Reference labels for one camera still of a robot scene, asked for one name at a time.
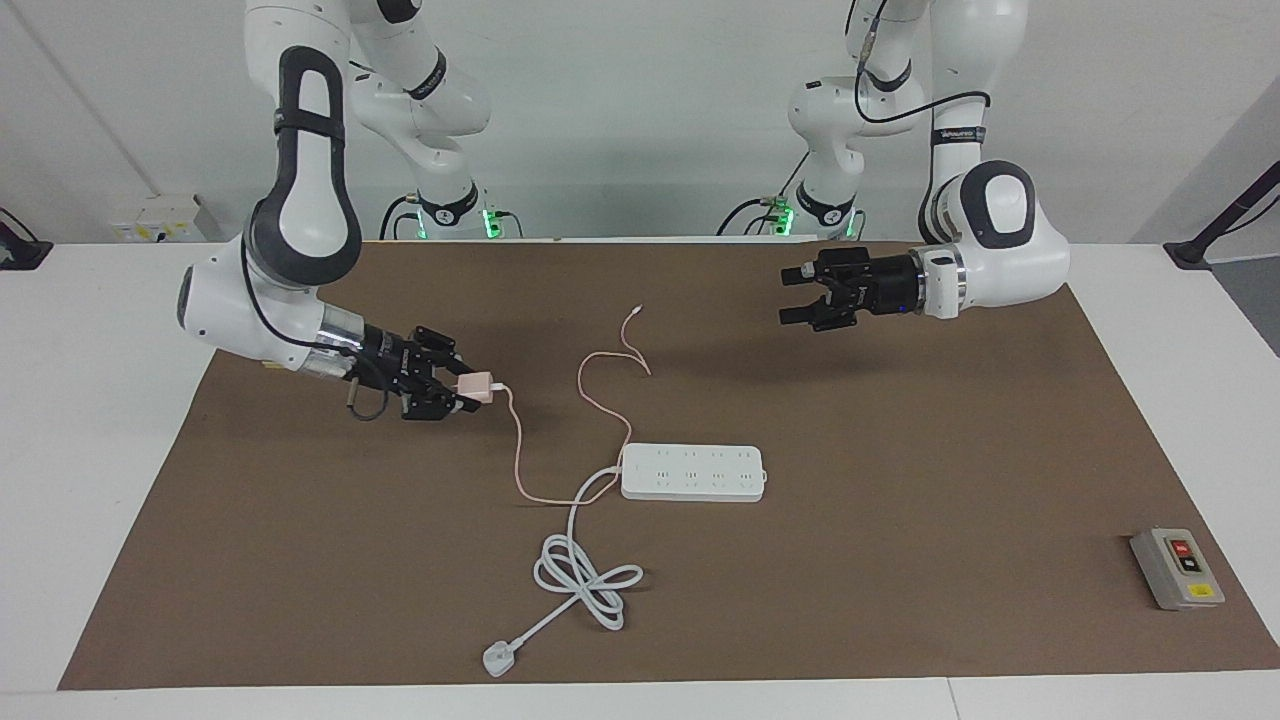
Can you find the grey on-off switch box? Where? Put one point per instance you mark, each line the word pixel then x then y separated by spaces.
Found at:
pixel 1170 580

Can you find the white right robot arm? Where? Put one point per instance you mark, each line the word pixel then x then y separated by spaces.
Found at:
pixel 300 200

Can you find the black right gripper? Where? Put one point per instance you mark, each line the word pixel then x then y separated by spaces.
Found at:
pixel 392 360

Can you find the black clamp mount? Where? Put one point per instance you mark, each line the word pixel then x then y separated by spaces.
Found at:
pixel 25 255

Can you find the black pole stand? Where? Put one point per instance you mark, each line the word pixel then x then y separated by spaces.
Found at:
pixel 1190 252

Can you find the white power strip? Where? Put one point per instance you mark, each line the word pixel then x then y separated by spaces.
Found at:
pixel 690 475

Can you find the pink charger block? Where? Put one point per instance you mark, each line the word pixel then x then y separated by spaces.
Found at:
pixel 478 388

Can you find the white wall socket box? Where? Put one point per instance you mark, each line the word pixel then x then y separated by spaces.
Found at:
pixel 165 222

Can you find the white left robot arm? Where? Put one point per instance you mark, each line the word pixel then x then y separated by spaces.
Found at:
pixel 1000 250

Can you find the brown table mat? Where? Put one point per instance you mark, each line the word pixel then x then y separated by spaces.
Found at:
pixel 900 500

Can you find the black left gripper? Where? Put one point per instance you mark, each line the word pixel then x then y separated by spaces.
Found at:
pixel 885 285

